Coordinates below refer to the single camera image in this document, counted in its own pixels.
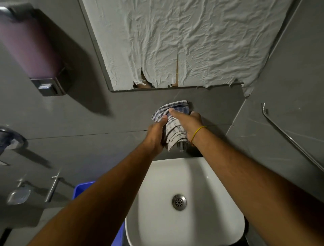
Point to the person's left hand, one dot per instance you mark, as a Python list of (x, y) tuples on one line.
[(153, 136)]

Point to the person's right hand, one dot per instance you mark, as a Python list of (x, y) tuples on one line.
[(187, 123)]

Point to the person's left thumb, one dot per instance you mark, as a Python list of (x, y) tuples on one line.
[(161, 120)]

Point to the person's right thumb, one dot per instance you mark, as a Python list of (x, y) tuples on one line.
[(175, 113)]

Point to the checkered blue white cloth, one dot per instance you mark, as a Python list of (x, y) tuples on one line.
[(173, 126)]

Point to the person's left forearm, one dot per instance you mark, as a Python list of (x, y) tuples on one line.
[(96, 202)]

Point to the person's right forearm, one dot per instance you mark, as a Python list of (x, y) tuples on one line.
[(255, 187)]

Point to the yellow wrist band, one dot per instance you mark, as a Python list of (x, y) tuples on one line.
[(197, 133)]

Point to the chrome faucet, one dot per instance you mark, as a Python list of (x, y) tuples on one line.
[(182, 146)]

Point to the white crumpled paper sheet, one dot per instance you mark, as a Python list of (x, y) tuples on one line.
[(187, 43)]

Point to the metal sink drain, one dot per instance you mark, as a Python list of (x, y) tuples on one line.
[(179, 202)]

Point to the white ceramic sink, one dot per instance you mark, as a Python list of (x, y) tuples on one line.
[(182, 202)]

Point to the blue plastic bucket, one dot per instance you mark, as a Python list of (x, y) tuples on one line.
[(83, 190)]

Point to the purple soap dispenser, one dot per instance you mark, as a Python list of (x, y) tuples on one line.
[(33, 48)]

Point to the metal soap dish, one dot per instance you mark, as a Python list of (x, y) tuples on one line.
[(18, 195)]

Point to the wall mirror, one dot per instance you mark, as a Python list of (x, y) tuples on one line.
[(121, 63)]

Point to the metal towel rail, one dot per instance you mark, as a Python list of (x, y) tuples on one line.
[(291, 138)]

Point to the chrome wall tap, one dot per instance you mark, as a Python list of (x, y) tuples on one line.
[(52, 187)]

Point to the chrome round wall fixture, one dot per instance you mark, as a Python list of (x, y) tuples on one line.
[(10, 139)]

